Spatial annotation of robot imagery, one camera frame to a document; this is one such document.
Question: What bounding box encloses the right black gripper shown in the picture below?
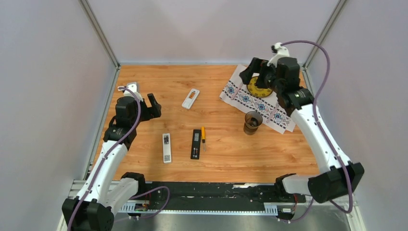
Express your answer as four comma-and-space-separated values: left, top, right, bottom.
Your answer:
238, 58, 282, 94

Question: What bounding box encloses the white remote with QR code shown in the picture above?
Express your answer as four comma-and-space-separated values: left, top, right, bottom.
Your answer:
162, 133, 172, 164

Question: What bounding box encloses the yellow handled screwdriver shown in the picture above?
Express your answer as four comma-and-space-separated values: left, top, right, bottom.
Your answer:
201, 127, 206, 152

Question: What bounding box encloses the black remote control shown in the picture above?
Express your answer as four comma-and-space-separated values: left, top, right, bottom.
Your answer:
191, 129, 202, 160

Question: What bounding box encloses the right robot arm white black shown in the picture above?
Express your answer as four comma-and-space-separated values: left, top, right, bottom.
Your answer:
239, 57, 365, 203

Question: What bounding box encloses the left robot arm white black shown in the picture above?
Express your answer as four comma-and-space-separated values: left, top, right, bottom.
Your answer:
62, 93, 161, 231

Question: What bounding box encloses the white remote orange battery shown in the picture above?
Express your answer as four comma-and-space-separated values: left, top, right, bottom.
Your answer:
181, 89, 200, 110

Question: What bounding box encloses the yellow patterned plate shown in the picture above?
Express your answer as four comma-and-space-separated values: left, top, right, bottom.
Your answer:
247, 76, 272, 98

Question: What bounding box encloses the patterned white placemat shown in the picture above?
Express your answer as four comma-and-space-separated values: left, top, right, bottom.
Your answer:
219, 65, 296, 134

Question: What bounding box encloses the brown glass cup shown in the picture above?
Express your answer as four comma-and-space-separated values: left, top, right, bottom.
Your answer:
243, 111, 263, 135

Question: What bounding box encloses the pink handled fork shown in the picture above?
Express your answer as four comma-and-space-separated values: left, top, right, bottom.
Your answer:
230, 82, 242, 101

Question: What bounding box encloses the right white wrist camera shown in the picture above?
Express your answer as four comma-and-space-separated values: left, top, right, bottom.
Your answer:
267, 42, 290, 67

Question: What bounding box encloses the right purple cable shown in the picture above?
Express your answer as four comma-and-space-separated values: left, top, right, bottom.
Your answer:
277, 40, 354, 223

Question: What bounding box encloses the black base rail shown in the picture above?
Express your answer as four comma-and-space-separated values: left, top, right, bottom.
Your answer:
136, 181, 306, 212

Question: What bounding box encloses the aluminium frame rail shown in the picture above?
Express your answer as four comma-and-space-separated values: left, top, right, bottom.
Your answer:
68, 180, 357, 218

